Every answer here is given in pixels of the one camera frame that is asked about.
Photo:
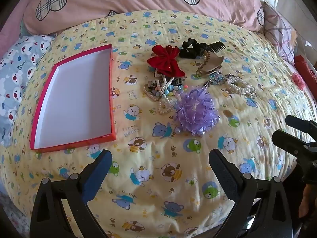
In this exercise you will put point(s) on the pink velvet blanket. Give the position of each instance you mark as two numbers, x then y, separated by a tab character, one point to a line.
12	17

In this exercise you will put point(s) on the red velvet hair bow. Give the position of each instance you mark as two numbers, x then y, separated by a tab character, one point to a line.
164	60

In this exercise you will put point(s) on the pink striped pillow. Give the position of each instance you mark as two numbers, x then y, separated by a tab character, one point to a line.
277	27

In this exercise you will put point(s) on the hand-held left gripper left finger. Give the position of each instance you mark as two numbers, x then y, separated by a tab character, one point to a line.
97	176

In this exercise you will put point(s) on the red box with white inside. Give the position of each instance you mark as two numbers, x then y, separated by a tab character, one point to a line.
74	99

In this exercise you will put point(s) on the red cloth pouch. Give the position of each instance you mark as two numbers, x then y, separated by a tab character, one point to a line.
305	65

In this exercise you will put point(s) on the yellow bear print blanket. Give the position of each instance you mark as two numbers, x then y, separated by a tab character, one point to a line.
173	153

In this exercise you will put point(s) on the person's right hand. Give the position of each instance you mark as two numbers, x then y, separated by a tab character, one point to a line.
305	203

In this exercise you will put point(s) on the floral cloth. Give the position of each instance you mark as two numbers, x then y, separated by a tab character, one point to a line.
12	213

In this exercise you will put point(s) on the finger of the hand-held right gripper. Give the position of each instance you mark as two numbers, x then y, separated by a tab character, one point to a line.
297	124
284	140

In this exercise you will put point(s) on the black comb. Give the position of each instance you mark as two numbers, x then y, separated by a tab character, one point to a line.
218	47

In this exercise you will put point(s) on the black scrunchie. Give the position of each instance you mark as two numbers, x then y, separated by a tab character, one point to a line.
188	52

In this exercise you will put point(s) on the purple ruffled scrunchie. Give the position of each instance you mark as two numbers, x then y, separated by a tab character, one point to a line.
195	111

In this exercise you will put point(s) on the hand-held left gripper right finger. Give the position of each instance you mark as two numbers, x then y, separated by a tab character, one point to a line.
221	173

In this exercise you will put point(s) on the beige hair claw clip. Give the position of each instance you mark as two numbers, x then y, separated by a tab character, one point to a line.
213	63

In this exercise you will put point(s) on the blue bear print pillow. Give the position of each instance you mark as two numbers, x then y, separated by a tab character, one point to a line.
19	67

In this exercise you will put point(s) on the dark patterned hair clip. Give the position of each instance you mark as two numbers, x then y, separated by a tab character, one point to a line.
153	84

